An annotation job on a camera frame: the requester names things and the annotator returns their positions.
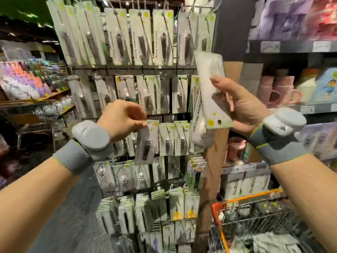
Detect pink mugs on shelf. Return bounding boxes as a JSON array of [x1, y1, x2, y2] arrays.
[[227, 137, 247, 164]]

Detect person's left hand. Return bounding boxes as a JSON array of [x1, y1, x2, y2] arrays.
[[97, 100, 148, 143]]

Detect cream white jug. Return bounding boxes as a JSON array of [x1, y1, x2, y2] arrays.
[[296, 68, 319, 103]]

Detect person's right hand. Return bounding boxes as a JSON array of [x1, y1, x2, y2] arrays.
[[211, 75, 270, 136]]

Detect wooden detergent shelf unit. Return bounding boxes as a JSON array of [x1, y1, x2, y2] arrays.
[[0, 134, 12, 189]]

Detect green hanging ceiling decor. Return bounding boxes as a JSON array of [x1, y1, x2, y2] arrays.
[[0, 0, 53, 27]]

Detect wooden post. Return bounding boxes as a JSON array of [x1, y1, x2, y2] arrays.
[[192, 60, 244, 253]]

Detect row of pink red packs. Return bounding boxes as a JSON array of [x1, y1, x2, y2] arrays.
[[308, 0, 337, 40]]

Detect person's left forearm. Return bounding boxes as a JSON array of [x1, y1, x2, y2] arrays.
[[0, 155, 80, 253]]

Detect rows of hung nail clipper packs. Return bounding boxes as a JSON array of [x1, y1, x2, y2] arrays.
[[46, 0, 217, 253]]

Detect row of pastel laundry bottles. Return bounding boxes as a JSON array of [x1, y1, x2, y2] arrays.
[[0, 60, 69, 100]]

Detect grey wrist tracker band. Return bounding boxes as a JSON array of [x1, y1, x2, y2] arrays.
[[53, 120, 114, 174], [247, 107, 311, 166]]

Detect large white product box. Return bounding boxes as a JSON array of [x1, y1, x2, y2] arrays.
[[239, 63, 264, 96]]

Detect pile of packets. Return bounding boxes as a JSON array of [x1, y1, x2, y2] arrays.
[[229, 232, 303, 253]]

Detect grey kitchenware shelf unit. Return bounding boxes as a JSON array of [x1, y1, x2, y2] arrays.
[[221, 0, 337, 195]]

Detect white carded nail clipper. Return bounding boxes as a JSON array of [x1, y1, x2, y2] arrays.
[[191, 92, 216, 149], [194, 51, 234, 130], [135, 120, 160, 166]]

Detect person's right forearm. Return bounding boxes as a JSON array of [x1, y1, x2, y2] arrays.
[[274, 153, 337, 253]]

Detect lavender product box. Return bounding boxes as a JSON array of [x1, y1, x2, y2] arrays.
[[297, 123, 337, 156]]

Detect purple boxed appliance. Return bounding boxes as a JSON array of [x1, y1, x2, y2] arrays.
[[252, 0, 311, 41]]

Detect blue cartoon box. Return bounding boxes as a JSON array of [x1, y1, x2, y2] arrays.
[[313, 68, 337, 103]]

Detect orange wire shopping cart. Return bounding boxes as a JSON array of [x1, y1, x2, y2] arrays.
[[211, 188, 327, 253]]

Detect pink ceramic mug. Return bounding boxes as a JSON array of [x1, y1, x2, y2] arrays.
[[258, 76, 281, 106], [274, 76, 303, 106]]

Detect wooden laundry shelf unit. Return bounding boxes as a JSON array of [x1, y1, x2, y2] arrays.
[[0, 87, 77, 131]]

